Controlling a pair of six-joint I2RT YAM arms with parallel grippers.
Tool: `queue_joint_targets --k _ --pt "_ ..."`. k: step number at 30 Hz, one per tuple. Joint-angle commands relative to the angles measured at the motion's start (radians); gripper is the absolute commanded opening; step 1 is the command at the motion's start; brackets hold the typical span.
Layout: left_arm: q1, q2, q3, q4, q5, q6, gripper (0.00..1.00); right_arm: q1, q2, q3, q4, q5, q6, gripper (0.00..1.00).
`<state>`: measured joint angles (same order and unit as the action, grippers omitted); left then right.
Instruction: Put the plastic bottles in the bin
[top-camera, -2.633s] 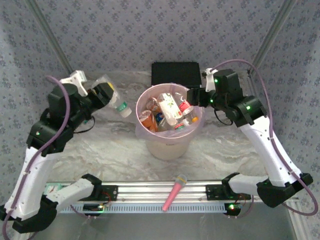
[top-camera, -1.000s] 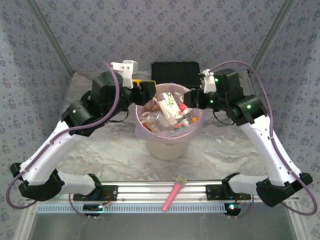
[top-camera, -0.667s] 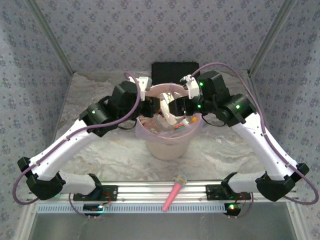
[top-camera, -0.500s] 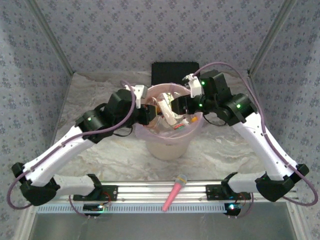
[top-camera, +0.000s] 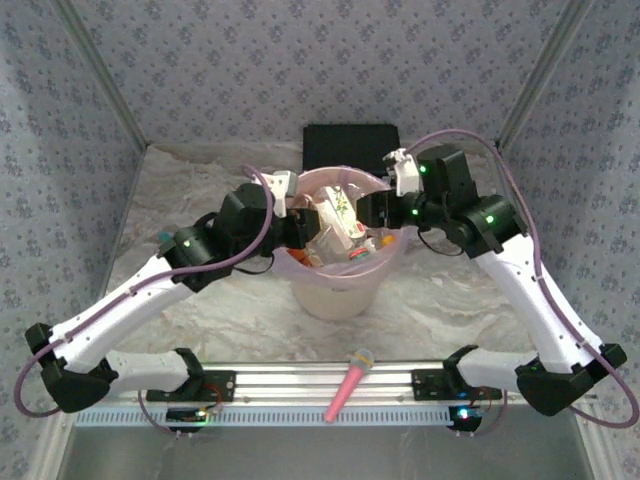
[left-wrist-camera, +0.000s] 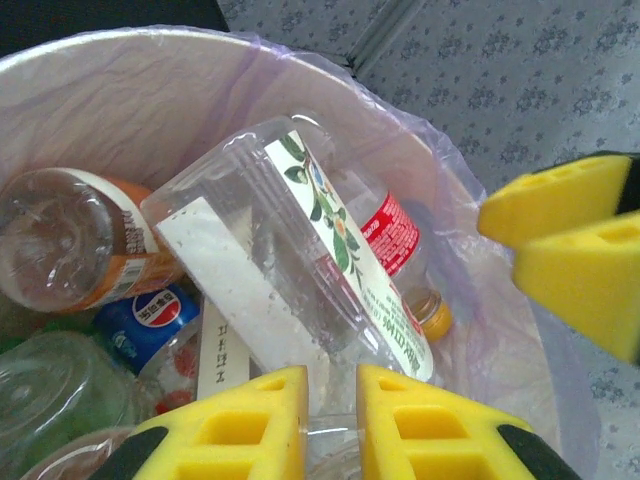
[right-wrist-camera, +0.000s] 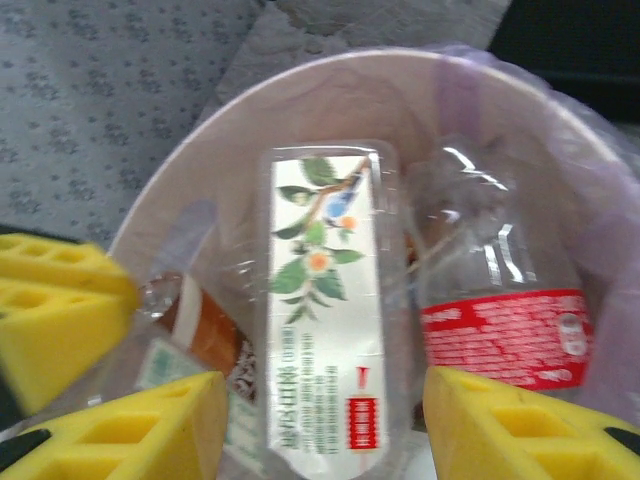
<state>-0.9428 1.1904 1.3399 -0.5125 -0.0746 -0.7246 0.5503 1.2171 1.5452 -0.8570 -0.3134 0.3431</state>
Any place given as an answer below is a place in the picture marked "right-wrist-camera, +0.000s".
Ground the brown white label bottle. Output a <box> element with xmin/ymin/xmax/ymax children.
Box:
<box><xmin>147</xmin><ymin>272</ymin><xmax>259</xmax><ymax>404</ymax></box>

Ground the clear bottle bird flower label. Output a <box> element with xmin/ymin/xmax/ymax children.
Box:
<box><xmin>253</xmin><ymin>138</ymin><xmax>419</xmax><ymax>480</ymax></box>

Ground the white plastic waste bin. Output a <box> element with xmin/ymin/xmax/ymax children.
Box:
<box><xmin>102</xmin><ymin>47</ymin><xmax>640</xmax><ymax>480</ymax></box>

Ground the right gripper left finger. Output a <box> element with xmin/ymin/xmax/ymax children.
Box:
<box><xmin>0</xmin><ymin>370</ymin><xmax>230</xmax><ymax>480</ymax></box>

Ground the clear bottle green cap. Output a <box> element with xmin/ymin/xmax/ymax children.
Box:
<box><xmin>132</xmin><ymin>337</ymin><xmax>266</xmax><ymax>466</ymax></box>

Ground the purple translucent bin bag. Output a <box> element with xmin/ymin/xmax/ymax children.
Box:
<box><xmin>107</xmin><ymin>43</ymin><xmax>640</xmax><ymax>480</ymax></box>

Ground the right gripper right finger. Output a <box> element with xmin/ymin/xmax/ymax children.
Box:
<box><xmin>422</xmin><ymin>367</ymin><xmax>640</xmax><ymax>480</ymax></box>

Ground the clear bottle red label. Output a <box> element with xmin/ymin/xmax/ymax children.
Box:
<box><xmin>407</xmin><ymin>134</ymin><xmax>599</xmax><ymax>394</ymax></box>

